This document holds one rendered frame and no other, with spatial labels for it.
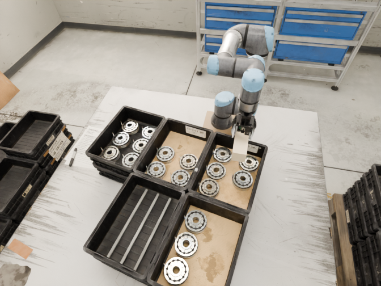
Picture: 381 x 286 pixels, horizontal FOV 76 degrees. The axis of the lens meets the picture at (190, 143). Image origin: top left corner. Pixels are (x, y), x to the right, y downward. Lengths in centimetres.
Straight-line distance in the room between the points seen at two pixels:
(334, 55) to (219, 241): 249
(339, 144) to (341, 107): 56
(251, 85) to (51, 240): 123
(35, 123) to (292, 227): 210
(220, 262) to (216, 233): 12
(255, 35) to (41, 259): 151
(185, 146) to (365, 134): 209
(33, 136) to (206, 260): 173
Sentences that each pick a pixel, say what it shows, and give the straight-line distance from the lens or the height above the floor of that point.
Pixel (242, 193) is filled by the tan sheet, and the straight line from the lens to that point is 128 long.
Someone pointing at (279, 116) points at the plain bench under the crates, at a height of 70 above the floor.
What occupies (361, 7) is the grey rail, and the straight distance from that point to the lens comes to 295.
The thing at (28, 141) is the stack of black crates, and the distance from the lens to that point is 233.
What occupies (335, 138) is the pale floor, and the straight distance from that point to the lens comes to 285.
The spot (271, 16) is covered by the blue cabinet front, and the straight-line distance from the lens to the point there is 288.
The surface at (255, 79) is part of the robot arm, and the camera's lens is 87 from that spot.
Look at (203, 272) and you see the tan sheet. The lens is 115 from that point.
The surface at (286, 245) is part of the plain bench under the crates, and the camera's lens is 137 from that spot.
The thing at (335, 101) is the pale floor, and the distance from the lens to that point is 327.
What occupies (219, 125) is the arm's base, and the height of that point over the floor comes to 76.
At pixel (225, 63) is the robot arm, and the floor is 142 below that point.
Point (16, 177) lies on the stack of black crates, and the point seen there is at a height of 38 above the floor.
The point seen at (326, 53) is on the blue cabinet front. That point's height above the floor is 44.
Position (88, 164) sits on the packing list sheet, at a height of 70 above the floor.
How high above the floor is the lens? 196
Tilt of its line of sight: 52 degrees down
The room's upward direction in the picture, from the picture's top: 4 degrees counter-clockwise
